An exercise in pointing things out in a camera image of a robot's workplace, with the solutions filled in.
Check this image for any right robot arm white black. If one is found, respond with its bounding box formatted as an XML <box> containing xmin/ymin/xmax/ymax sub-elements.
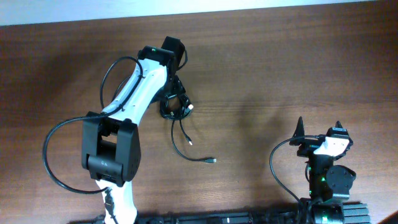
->
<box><xmin>289</xmin><ymin>117</ymin><xmax>356</xmax><ymax>223</ymax></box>

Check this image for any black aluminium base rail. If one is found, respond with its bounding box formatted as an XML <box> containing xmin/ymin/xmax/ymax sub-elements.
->
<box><xmin>68</xmin><ymin>202</ymin><xmax>371</xmax><ymax>224</ymax></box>

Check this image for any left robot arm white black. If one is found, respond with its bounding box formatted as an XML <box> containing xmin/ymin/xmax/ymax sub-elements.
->
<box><xmin>81</xmin><ymin>36</ymin><xmax>186</xmax><ymax>223</ymax></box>

